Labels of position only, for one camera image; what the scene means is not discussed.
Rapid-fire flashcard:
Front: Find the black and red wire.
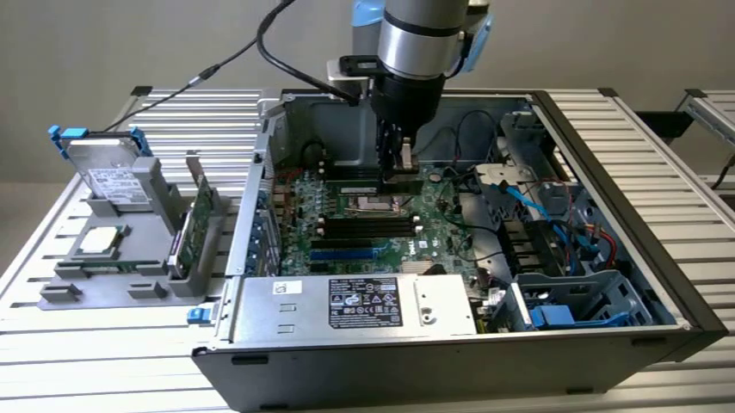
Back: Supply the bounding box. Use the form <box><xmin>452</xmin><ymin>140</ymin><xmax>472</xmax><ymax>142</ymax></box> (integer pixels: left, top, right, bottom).
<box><xmin>450</xmin><ymin>109</ymin><xmax>496</xmax><ymax>167</ymax></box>

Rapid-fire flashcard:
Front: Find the silver power supply unit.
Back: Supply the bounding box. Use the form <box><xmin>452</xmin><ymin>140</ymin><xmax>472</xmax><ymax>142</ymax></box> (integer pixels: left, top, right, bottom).
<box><xmin>228</xmin><ymin>274</ymin><xmax>482</xmax><ymax>341</ymax></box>

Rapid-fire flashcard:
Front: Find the open black PC case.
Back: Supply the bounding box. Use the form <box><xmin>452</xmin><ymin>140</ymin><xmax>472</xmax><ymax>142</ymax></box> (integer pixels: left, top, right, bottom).
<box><xmin>190</xmin><ymin>88</ymin><xmax>730</xmax><ymax>412</ymax></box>

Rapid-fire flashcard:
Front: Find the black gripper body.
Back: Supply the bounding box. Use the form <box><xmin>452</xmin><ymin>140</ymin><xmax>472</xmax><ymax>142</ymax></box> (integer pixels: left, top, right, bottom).
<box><xmin>367</xmin><ymin>72</ymin><xmax>447</xmax><ymax>130</ymax></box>

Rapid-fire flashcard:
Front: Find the blue disk bay carrier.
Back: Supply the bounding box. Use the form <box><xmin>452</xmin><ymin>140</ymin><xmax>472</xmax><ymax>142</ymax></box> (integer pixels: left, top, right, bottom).
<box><xmin>527</xmin><ymin>305</ymin><xmax>633</xmax><ymax>330</ymax></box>

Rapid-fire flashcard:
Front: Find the blue disk carrier bracket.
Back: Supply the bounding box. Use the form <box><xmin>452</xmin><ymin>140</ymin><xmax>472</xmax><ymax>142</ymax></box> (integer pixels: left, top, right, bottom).
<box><xmin>46</xmin><ymin>125</ymin><xmax>152</xmax><ymax>163</ymax></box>

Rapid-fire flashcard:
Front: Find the silver CPU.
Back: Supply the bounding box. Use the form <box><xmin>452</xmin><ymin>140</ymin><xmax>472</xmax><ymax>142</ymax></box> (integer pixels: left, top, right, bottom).
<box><xmin>79</xmin><ymin>225</ymin><xmax>131</xmax><ymax>255</ymax></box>

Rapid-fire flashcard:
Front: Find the blue disk wire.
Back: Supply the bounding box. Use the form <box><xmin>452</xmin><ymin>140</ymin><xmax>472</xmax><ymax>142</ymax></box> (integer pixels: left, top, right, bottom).
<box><xmin>494</xmin><ymin>180</ymin><xmax>597</xmax><ymax>259</ymax></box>

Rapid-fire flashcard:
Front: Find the thick black camera cable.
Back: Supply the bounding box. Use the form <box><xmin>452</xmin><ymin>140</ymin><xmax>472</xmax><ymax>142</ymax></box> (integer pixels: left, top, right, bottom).
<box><xmin>256</xmin><ymin>0</ymin><xmax>359</xmax><ymax>107</ymax></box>

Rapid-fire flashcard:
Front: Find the blue expansion slot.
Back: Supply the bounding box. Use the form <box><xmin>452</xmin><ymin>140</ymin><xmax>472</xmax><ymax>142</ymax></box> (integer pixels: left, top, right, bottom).
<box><xmin>310</xmin><ymin>249</ymin><xmax>375</xmax><ymax>262</ymax></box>

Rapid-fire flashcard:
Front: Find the thin black cable with connector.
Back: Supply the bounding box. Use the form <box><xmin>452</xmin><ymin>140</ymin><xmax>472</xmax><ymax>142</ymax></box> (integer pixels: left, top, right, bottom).
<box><xmin>102</xmin><ymin>25</ymin><xmax>263</xmax><ymax>133</ymax></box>

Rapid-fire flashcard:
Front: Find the metal disk bay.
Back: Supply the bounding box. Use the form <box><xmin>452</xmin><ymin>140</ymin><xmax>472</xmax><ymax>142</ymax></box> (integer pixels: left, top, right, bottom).
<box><xmin>508</xmin><ymin>269</ymin><xmax>689</xmax><ymax>333</ymax></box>

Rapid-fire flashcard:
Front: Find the black RAM slot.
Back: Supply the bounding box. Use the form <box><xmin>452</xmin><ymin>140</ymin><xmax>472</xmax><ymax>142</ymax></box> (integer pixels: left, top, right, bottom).
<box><xmin>320</xmin><ymin>225</ymin><xmax>418</xmax><ymax>234</ymax></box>
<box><xmin>319</xmin><ymin>231</ymin><xmax>418</xmax><ymax>239</ymax></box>
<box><xmin>320</xmin><ymin>221</ymin><xmax>418</xmax><ymax>229</ymax></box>
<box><xmin>320</xmin><ymin>216</ymin><xmax>418</xmax><ymax>224</ymax></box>

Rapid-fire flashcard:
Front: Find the wrist camera on silver bracket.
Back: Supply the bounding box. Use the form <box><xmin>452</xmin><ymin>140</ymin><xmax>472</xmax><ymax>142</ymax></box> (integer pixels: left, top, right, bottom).
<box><xmin>326</xmin><ymin>55</ymin><xmax>382</xmax><ymax>101</ymax></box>

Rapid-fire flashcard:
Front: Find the CPU socket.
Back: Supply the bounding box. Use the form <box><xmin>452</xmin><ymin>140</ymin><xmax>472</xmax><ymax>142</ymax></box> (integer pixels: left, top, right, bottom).
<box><xmin>338</xmin><ymin>193</ymin><xmax>415</xmax><ymax>216</ymax></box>

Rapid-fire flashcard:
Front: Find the red disk wire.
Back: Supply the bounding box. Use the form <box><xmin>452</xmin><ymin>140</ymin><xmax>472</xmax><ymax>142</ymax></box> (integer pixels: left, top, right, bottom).
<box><xmin>594</xmin><ymin>227</ymin><xmax>621</xmax><ymax>268</ymax></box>

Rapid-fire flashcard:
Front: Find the grey parts rack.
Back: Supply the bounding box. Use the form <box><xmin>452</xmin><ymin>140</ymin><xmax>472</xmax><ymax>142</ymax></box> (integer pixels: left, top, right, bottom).
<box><xmin>38</xmin><ymin>157</ymin><xmax>240</xmax><ymax>311</ymax></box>

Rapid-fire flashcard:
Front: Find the green graphics card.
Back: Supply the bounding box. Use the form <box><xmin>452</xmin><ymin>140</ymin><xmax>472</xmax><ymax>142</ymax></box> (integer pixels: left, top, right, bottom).
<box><xmin>170</xmin><ymin>150</ymin><xmax>218</xmax><ymax>276</ymax></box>

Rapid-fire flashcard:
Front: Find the green motherboard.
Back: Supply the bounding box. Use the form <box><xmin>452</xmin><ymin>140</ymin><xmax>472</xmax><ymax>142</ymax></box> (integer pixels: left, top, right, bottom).
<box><xmin>268</xmin><ymin>165</ymin><xmax>507</xmax><ymax>287</ymax></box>

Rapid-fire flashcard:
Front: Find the black expansion slot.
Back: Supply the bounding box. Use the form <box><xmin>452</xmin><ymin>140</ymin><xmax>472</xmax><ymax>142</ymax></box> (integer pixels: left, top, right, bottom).
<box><xmin>310</xmin><ymin>238</ymin><xmax>375</xmax><ymax>251</ymax></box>

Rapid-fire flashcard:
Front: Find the silver hard disk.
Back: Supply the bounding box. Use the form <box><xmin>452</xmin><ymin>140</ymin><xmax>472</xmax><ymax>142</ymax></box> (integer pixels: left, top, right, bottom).
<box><xmin>66</xmin><ymin>137</ymin><xmax>154</xmax><ymax>207</ymax></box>

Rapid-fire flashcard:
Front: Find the metal drive cage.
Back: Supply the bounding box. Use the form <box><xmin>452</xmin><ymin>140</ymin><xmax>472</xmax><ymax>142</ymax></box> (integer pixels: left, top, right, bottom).
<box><xmin>474</xmin><ymin>110</ymin><xmax>582</xmax><ymax>220</ymax></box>

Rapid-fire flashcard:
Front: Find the silver chipset heatsink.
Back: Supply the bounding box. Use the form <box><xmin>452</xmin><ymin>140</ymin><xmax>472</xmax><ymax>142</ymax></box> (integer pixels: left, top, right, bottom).
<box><xmin>400</xmin><ymin>259</ymin><xmax>450</xmax><ymax>276</ymax></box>

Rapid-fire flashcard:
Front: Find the green RAM stick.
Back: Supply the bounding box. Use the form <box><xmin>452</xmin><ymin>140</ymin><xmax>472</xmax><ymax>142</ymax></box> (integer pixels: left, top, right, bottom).
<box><xmin>79</xmin><ymin>260</ymin><xmax>171</xmax><ymax>274</ymax></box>
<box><xmin>326</xmin><ymin>180</ymin><xmax>426</xmax><ymax>195</ymax></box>

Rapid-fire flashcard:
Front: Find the neighbouring metal slat table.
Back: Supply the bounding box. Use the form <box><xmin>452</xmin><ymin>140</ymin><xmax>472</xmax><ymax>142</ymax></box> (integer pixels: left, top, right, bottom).
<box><xmin>677</xmin><ymin>88</ymin><xmax>735</xmax><ymax>190</ymax></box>

